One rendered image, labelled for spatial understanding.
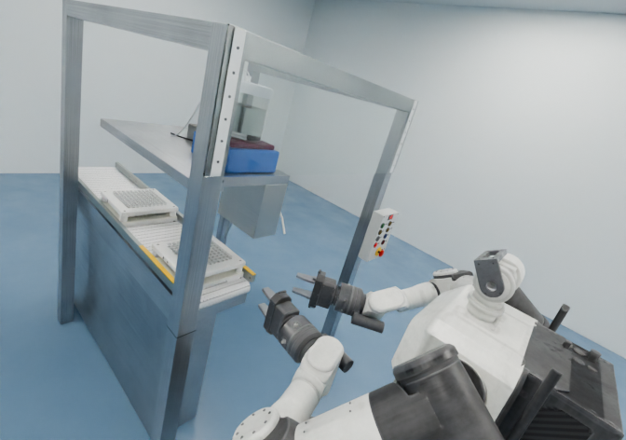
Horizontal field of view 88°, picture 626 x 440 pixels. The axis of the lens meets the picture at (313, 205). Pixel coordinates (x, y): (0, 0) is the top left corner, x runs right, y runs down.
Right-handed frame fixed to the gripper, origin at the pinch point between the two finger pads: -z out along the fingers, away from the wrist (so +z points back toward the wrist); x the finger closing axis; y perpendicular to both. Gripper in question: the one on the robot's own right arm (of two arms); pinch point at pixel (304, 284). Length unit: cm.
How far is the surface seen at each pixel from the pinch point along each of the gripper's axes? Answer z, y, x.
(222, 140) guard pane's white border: -28, -14, -40
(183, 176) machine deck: -38.0, -11.4, -27.0
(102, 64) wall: -280, 250, -26
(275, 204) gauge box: -17.8, 16.0, -17.0
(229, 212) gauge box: -34.0, 18.3, -8.2
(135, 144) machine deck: -63, 4, -27
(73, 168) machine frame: -122, 45, 6
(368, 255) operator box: 25, 63, 12
